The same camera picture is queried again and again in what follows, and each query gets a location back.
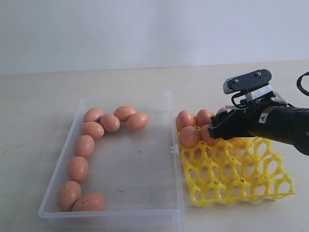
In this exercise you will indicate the yellow plastic egg tray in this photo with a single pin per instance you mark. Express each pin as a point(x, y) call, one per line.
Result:
point(240, 169)

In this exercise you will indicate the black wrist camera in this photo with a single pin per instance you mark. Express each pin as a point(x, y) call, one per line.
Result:
point(252, 85)

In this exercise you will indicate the clear plastic bin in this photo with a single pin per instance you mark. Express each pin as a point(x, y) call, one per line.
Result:
point(137, 172)

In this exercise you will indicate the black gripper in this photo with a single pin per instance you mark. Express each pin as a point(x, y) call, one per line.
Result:
point(289, 125)

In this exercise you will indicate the brown egg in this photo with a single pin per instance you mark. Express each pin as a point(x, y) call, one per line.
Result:
point(89, 202)
point(203, 117)
point(222, 110)
point(93, 129)
point(205, 135)
point(69, 193)
point(124, 112)
point(189, 136)
point(84, 146)
point(78, 169)
point(110, 122)
point(93, 115)
point(183, 119)
point(137, 121)

